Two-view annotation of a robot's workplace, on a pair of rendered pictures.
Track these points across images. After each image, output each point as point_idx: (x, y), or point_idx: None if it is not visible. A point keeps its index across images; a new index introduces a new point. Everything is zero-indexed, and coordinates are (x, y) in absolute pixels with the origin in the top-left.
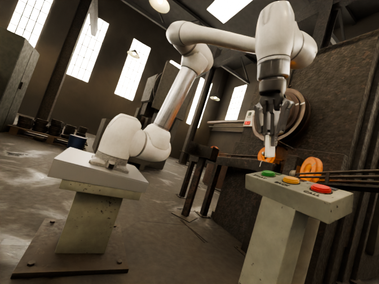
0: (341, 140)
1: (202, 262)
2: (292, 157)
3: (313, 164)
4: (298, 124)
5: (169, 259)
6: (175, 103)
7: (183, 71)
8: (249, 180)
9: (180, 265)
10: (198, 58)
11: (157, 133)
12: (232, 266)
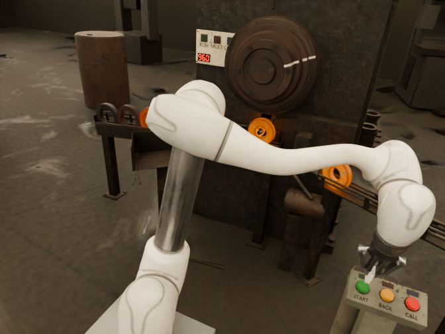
0: (352, 103)
1: (246, 301)
2: (303, 140)
3: (342, 172)
4: (307, 93)
5: (226, 331)
6: (191, 211)
7: (191, 161)
8: (351, 301)
9: (238, 327)
10: None
11: (182, 264)
12: (265, 276)
